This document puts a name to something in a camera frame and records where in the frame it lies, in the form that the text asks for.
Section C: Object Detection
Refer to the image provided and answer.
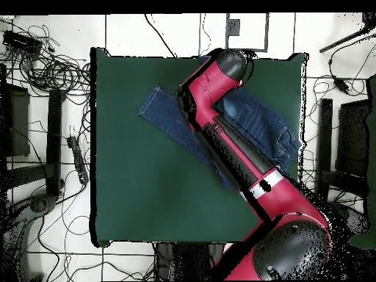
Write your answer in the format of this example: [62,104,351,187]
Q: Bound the blue denim jeans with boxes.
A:
[137,54,303,190]

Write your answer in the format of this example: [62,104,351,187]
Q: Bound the dark flat panel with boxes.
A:
[335,98,372,177]
[0,82,31,158]

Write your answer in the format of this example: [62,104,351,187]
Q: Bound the dark green table cloth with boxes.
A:
[89,46,309,247]

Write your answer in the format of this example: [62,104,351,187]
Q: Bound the black power strip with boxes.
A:
[66,135,90,185]

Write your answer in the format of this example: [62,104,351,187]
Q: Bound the black wheeled chair base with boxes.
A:
[325,202,372,236]
[0,193,58,281]

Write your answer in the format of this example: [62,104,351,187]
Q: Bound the black power adapter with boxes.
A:
[333,76,350,94]

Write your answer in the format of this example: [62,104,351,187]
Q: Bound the black tripod pole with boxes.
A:
[319,12,376,54]

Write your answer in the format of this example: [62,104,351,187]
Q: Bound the black electronics box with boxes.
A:
[1,29,43,55]

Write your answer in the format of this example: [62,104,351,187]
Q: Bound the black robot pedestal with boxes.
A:
[154,242,225,281]

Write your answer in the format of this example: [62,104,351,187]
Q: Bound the black floor cable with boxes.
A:
[143,13,178,57]

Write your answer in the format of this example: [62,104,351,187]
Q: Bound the black stand base frame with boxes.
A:
[315,98,369,203]
[4,88,66,198]

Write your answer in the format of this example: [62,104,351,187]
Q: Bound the grey square floor frame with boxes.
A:
[225,12,270,53]

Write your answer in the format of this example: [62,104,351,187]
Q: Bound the black cable tangle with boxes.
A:
[0,23,92,98]

